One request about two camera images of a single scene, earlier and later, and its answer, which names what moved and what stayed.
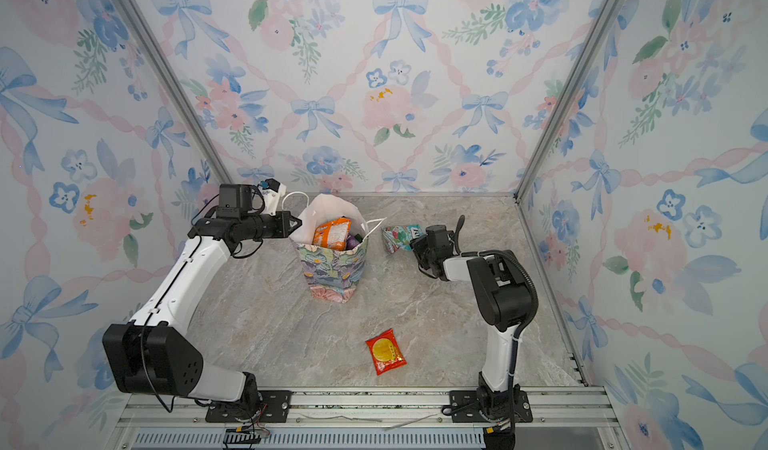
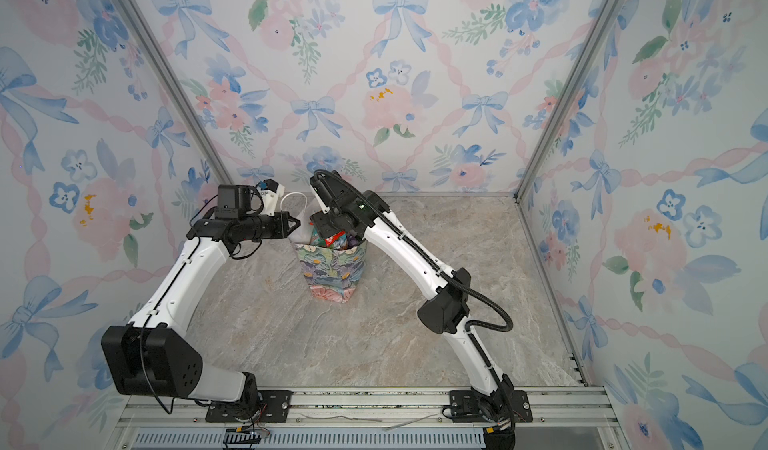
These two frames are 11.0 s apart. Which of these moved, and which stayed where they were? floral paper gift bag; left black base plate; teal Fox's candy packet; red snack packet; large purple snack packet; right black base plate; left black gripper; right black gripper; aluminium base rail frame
Moved: teal Fox's candy packet; right black gripper; red snack packet
Stayed: aluminium base rail frame; floral paper gift bag; left black base plate; right black base plate; large purple snack packet; left black gripper
